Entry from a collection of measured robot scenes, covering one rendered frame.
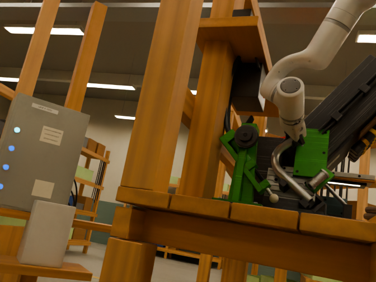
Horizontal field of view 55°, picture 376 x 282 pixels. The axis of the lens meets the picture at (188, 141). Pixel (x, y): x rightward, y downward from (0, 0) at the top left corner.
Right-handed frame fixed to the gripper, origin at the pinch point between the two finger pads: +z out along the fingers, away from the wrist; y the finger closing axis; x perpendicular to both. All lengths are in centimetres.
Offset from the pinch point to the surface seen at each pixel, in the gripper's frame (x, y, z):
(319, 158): -3.5, -11.3, 2.8
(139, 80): -3, 670, 541
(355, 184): -14.2, -20.4, 23.3
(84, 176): 202, 404, 443
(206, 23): 8, 37, -39
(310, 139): -6.0, -2.7, 2.7
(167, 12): 24, 20, -63
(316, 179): 4.2, -18.6, -0.7
